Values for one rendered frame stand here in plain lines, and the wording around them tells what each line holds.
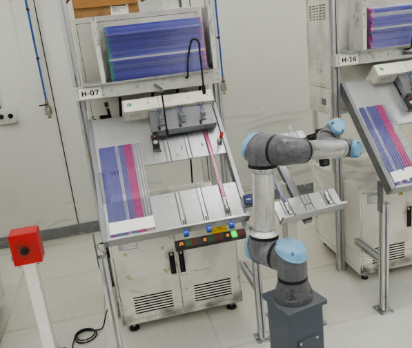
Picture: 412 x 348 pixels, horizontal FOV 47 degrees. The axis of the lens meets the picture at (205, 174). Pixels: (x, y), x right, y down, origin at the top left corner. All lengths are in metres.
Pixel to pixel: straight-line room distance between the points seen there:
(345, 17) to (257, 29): 1.32
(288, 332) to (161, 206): 0.84
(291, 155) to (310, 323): 0.67
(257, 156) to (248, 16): 2.53
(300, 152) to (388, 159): 1.00
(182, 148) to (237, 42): 1.87
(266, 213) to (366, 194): 1.14
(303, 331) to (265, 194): 0.55
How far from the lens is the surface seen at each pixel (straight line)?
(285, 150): 1.73
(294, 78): 4.35
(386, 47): 2.95
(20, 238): 2.38
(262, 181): 1.83
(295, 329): 1.93
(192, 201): 2.31
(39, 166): 4.17
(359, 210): 2.92
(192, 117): 2.51
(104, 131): 2.55
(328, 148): 1.89
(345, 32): 3.04
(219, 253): 2.69
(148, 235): 2.23
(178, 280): 2.71
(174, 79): 2.56
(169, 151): 2.45
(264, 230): 1.89
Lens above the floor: 1.59
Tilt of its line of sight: 17 degrees down
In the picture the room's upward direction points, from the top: 6 degrees counter-clockwise
